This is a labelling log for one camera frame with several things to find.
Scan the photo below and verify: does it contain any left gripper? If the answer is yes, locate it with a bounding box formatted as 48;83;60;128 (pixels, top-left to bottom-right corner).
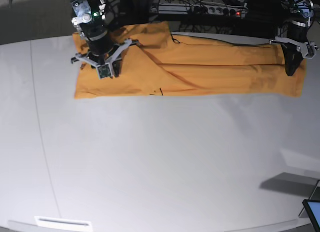
269;36;312;77

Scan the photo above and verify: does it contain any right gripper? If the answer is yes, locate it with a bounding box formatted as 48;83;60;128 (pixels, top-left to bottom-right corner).
71;38;140;79

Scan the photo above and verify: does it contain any yellow T-shirt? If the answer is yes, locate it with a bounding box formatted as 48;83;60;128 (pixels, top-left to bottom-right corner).
74;22;307;99

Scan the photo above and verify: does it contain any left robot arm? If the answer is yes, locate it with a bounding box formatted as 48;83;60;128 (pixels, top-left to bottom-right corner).
269;0;320;77

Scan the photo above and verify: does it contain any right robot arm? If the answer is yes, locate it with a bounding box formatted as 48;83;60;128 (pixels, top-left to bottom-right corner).
69;0;140;79

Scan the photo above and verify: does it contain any white power strip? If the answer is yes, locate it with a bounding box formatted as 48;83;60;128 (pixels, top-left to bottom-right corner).
154;3;249;19

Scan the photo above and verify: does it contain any grey tablet stand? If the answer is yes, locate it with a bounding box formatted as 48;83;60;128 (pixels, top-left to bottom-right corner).
299;180;320;219

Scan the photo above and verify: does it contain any tablet with blue screen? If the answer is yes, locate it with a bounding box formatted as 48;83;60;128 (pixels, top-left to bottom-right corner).
302;199;320;232

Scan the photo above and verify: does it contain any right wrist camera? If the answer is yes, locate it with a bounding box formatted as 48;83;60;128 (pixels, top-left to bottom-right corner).
96;64;114;80

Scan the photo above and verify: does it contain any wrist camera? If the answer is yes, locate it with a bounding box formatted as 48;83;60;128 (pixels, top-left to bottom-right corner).
305;41;319;60
96;64;114;80

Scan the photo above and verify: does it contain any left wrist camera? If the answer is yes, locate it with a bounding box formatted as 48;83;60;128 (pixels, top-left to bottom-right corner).
305;41;319;60

